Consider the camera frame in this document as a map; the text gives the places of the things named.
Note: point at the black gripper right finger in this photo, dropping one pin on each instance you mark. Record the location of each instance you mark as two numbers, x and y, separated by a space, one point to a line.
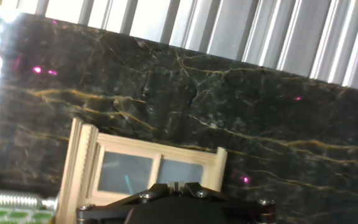
247 213

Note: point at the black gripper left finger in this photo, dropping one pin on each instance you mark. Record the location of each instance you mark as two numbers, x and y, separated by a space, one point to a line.
110 213

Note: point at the wooden sliding window model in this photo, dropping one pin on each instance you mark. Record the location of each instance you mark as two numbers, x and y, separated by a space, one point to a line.
124 172

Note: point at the rubik's cube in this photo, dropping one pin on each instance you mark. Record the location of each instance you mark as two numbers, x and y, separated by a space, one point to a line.
17 215

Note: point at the black C-clamp with silver screw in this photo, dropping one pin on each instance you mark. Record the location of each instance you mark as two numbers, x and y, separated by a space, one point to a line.
11 199

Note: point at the black marble pattern mat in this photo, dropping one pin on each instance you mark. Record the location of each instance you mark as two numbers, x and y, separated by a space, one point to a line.
228 109

